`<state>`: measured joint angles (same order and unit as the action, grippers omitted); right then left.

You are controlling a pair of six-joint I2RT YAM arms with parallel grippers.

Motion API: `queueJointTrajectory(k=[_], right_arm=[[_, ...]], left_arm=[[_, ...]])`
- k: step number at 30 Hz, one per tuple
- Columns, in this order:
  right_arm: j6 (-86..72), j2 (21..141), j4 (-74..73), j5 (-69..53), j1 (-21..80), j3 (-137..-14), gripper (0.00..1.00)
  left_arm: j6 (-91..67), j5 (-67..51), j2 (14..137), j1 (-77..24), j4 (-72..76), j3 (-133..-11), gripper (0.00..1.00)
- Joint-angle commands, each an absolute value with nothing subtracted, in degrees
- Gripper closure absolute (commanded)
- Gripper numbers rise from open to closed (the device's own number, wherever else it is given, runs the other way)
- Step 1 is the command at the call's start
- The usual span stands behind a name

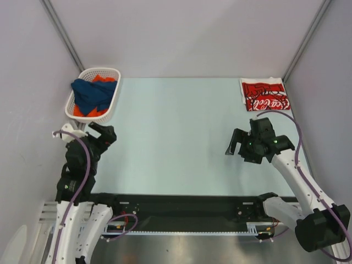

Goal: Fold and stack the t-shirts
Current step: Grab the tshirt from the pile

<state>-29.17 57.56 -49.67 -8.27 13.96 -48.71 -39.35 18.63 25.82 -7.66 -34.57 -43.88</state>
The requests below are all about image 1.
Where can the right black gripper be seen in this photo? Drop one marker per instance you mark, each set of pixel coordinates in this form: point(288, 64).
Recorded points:
point(242, 144)

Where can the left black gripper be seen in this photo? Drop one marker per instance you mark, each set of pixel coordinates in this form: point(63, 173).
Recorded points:
point(108, 137)

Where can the blue t shirt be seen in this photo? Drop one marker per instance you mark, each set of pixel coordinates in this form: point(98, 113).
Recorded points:
point(92, 92)

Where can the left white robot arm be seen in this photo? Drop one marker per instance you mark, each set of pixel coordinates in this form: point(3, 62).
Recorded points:
point(72, 243)

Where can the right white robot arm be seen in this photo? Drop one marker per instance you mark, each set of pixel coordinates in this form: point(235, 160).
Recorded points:
point(318, 222)

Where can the white plastic laundry basket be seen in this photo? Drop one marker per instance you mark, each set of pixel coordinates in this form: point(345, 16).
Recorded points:
point(94, 95)

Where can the red folded Coca-Cola t shirt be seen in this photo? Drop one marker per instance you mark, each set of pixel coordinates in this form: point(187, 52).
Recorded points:
point(264, 94)

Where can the orange t shirt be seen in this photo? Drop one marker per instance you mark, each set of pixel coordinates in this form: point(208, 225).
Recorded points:
point(100, 79)

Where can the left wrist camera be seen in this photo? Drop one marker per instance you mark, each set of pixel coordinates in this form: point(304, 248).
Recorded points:
point(66, 131)

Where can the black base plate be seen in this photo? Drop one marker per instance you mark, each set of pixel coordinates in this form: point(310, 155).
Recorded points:
point(189, 214)

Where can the aluminium extrusion rail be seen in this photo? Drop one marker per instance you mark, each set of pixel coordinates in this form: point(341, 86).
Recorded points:
point(49, 212)

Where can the left corner aluminium post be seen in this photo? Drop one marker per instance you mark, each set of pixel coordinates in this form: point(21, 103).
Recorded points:
point(62, 33)

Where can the corner aluminium post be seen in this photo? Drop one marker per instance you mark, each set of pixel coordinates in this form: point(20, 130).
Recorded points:
point(62, 33)
point(307, 38)

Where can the right corner aluminium post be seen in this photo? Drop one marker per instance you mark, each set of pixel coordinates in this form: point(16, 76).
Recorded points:
point(307, 38)

